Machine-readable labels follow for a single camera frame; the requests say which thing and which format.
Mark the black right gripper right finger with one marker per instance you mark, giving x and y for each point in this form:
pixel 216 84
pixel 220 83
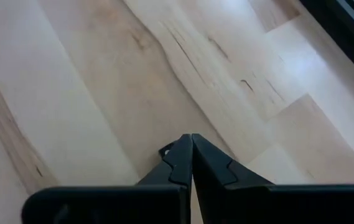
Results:
pixel 257 203

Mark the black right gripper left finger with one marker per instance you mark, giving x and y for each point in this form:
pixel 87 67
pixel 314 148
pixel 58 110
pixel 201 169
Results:
pixel 117 203

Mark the black aluminium rig frame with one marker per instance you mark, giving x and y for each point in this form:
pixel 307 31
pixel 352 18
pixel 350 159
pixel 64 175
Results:
pixel 351 37

